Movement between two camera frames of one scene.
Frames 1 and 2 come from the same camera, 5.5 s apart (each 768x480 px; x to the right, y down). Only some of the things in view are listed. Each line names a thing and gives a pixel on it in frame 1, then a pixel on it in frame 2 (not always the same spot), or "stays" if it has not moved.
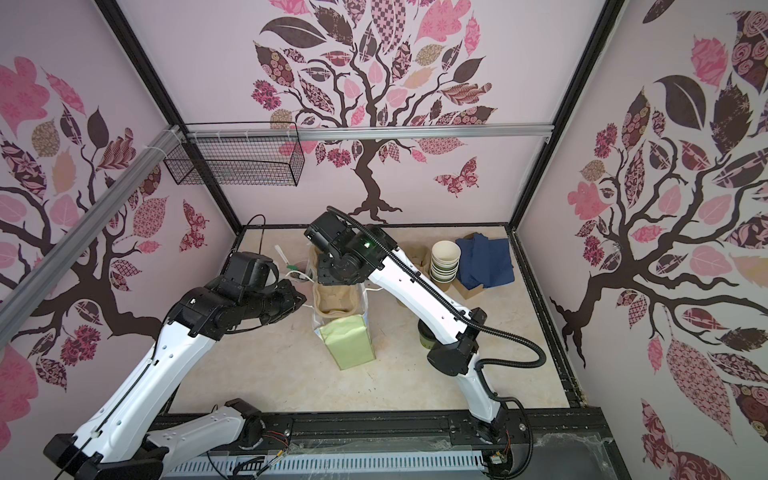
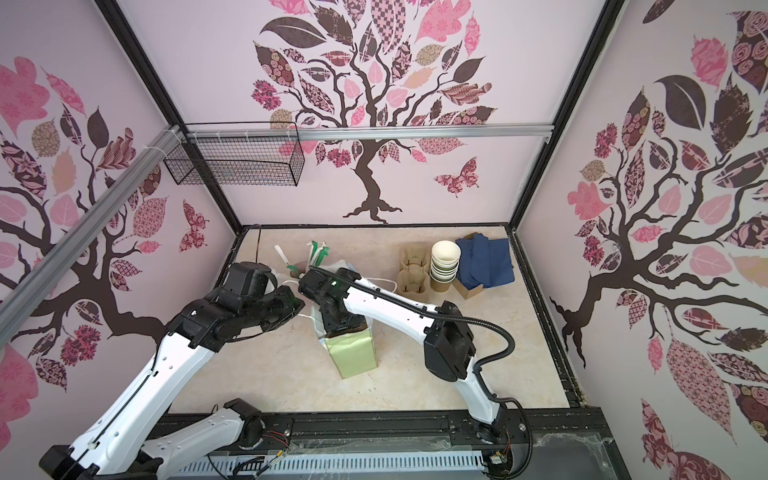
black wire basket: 240,153 stays
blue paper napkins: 484,261 stays
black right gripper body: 330,272 → 333,325
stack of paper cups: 445,257 stays
